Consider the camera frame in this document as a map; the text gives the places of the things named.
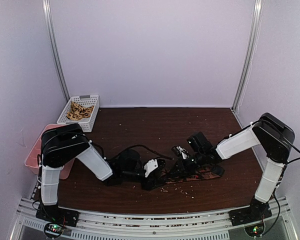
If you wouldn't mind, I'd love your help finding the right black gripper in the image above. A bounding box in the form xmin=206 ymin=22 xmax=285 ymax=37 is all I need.
xmin=168 ymin=151 xmax=206 ymax=177

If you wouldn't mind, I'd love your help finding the dark red patterned tie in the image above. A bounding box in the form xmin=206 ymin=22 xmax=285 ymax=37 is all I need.
xmin=161 ymin=164 xmax=225 ymax=184

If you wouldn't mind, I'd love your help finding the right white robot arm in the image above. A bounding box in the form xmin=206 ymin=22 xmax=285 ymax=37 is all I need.
xmin=169 ymin=112 xmax=300 ymax=221

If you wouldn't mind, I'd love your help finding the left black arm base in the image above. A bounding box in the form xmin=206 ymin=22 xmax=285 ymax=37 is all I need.
xmin=35 ymin=202 xmax=79 ymax=227

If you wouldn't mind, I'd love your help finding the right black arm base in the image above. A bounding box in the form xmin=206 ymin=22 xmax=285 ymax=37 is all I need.
xmin=228 ymin=197 xmax=272 ymax=226

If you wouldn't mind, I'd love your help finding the white perforated plastic basket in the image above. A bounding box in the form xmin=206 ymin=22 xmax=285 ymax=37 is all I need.
xmin=56 ymin=95 xmax=100 ymax=133

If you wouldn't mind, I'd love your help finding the leopard print tie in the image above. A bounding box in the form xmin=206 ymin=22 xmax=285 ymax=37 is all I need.
xmin=66 ymin=101 xmax=94 ymax=121

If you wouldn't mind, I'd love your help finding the pink divided plastic box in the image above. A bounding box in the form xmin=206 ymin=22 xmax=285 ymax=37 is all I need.
xmin=24 ymin=124 xmax=75 ymax=180

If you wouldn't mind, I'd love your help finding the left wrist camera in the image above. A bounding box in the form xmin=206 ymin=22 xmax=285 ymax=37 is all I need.
xmin=143 ymin=158 xmax=166 ymax=178

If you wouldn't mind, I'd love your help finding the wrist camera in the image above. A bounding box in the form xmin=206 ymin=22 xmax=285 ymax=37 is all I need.
xmin=171 ymin=146 xmax=190 ymax=160
xmin=143 ymin=158 xmax=166 ymax=178

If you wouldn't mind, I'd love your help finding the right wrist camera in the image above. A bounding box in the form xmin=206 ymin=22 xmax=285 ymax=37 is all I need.
xmin=171 ymin=146 xmax=190 ymax=160

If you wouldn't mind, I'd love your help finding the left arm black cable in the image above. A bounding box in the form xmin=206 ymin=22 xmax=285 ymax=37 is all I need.
xmin=97 ymin=143 xmax=173 ymax=163

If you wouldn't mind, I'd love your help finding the aluminium front rail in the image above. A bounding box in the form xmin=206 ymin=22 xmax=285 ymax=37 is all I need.
xmin=11 ymin=197 xmax=298 ymax=240

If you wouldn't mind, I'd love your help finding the right aluminium frame post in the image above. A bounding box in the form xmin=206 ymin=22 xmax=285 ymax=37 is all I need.
xmin=232 ymin=0 xmax=264 ymax=114

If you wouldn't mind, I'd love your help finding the aluminium frame post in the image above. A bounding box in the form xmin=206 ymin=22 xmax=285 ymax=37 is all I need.
xmin=232 ymin=0 xmax=264 ymax=114
xmin=42 ymin=0 xmax=70 ymax=101

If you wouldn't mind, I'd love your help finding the left aluminium frame post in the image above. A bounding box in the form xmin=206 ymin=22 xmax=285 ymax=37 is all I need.
xmin=42 ymin=0 xmax=70 ymax=101

